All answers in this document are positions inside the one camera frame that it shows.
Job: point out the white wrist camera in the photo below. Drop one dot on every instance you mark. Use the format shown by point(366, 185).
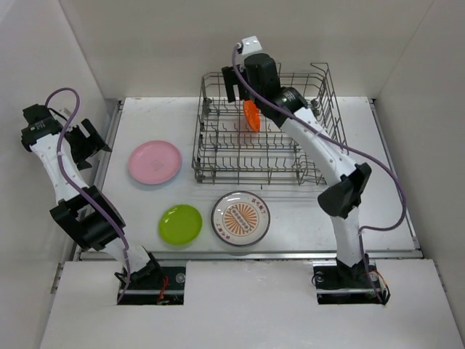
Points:
point(249, 46)
point(63, 113)

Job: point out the pink plastic plate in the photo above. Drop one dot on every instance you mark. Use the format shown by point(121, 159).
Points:
point(154, 161)

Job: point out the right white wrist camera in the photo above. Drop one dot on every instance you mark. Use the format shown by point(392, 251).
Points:
point(249, 46)

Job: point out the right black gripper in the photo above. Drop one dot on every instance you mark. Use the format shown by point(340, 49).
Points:
point(229, 81)

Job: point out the green plastic plate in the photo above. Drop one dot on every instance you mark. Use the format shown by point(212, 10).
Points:
point(180, 225)

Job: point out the blue plastic plate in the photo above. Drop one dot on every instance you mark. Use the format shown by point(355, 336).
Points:
point(151, 186)

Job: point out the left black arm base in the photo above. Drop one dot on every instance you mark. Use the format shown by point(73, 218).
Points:
point(170, 290)

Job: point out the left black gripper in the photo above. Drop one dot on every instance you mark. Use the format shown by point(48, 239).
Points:
point(91, 145)

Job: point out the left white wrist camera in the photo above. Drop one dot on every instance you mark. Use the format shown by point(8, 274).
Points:
point(63, 113)

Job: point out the white printed plate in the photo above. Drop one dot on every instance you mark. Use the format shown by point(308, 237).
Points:
point(241, 217)

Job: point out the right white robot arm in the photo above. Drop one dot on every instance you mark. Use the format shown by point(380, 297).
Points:
point(346, 179)

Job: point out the grey wire dish rack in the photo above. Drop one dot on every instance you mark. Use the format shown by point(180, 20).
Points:
point(227, 151)

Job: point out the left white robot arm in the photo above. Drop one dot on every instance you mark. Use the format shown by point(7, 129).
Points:
point(82, 211)

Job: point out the white ceramic plate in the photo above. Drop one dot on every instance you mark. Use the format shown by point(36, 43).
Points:
point(216, 225)

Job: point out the orange patterned plate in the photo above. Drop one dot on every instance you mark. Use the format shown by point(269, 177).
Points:
point(251, 112)

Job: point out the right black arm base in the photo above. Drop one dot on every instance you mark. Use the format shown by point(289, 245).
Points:
point(335, 286)

